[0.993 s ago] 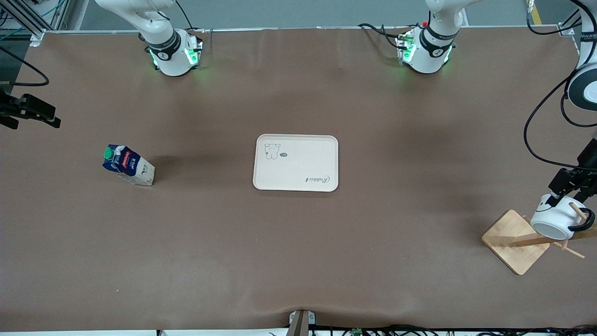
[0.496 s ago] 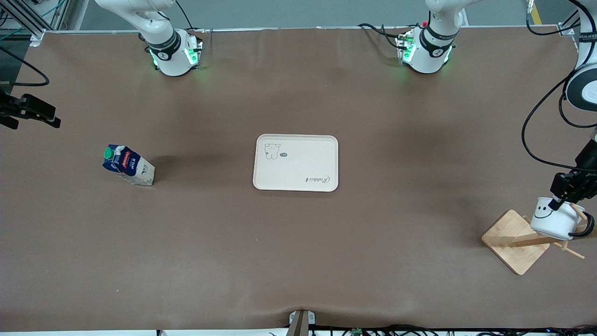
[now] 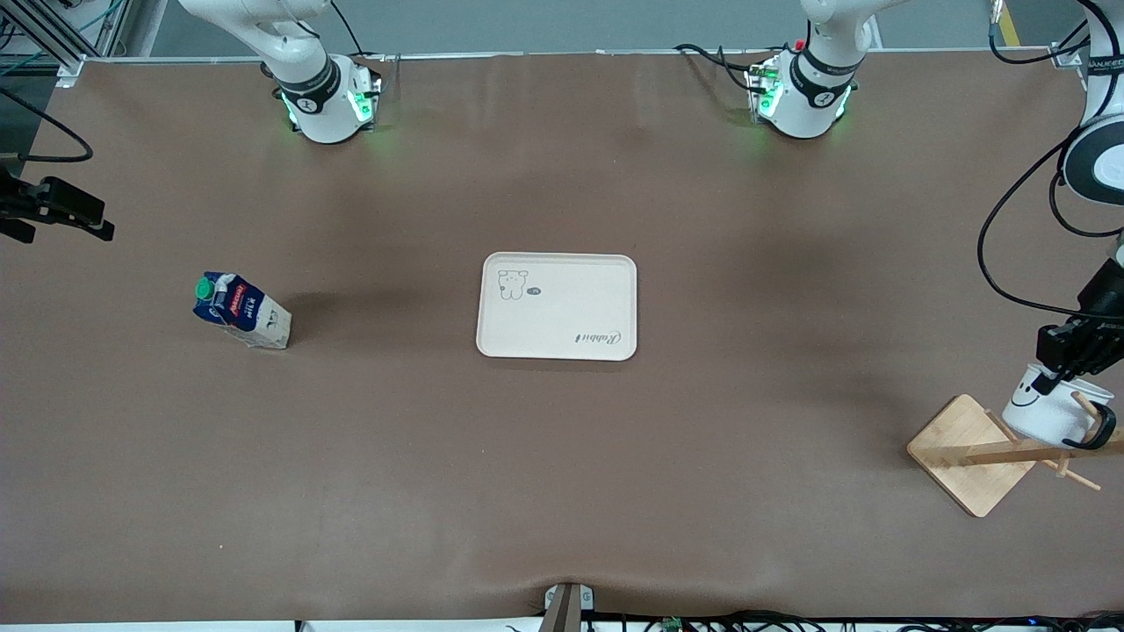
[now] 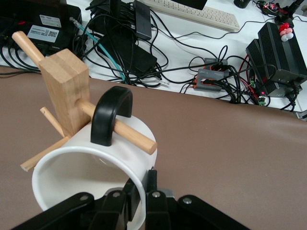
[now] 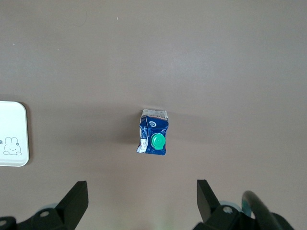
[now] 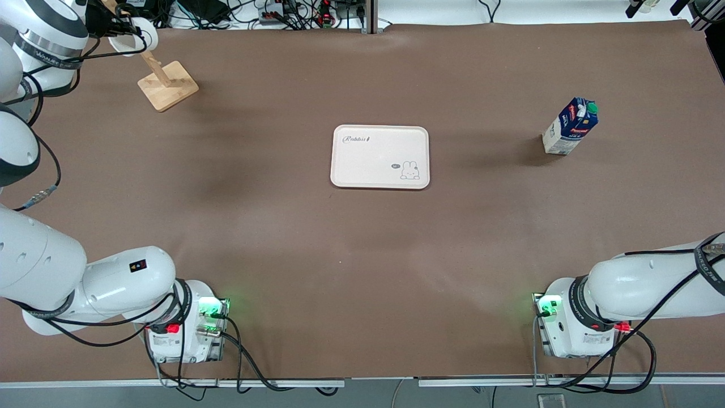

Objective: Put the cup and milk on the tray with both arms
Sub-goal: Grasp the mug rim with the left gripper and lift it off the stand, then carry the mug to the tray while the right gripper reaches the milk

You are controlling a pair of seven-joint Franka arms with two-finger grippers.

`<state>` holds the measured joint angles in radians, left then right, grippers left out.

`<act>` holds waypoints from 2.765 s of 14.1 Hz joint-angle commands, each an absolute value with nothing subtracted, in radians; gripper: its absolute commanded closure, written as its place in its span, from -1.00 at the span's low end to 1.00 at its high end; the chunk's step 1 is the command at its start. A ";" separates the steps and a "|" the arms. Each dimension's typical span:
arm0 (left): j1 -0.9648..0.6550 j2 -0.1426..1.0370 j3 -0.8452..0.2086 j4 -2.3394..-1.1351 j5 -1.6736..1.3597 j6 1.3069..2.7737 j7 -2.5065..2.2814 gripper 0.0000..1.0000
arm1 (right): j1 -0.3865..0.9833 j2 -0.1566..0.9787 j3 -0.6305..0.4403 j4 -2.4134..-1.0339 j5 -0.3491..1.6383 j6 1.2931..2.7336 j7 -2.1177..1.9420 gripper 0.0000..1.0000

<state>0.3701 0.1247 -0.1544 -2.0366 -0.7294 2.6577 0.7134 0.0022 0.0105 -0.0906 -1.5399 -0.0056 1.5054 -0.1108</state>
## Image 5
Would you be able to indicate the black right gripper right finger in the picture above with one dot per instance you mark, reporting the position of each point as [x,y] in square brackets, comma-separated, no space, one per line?
[216,219]

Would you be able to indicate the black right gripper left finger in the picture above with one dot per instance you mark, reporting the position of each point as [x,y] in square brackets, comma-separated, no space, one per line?
[62,215]

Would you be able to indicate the blue milk carton green cap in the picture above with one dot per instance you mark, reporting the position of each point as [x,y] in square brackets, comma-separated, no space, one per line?
[153,129]

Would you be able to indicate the white rabbit print tray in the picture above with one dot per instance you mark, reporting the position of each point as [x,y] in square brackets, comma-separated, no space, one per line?
[12,124]

